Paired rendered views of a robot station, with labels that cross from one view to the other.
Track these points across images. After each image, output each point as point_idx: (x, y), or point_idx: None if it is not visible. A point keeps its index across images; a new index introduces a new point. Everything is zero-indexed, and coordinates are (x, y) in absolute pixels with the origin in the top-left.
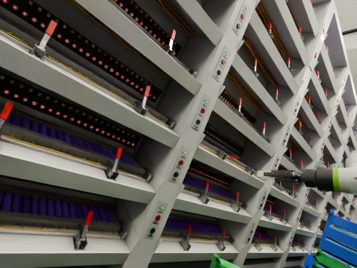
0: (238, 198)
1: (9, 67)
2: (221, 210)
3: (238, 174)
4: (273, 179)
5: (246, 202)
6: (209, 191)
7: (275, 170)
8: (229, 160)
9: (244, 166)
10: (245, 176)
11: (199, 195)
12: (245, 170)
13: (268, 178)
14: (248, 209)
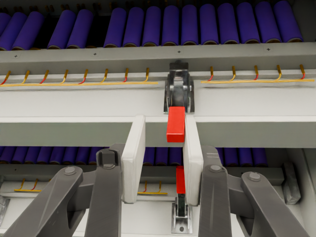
0: (293, 151)
1: None
2: (74, 236)
3: (66, 134)
4: (188, 205)
5: (305, 178)
6: (55, 171)
7: (43, 191)
8: (1, 85)
9: (167, 64)
10: (126, 131)
11: (1, 193)
12: (164, 89)
13: (185, 176)
14: (305, 208)
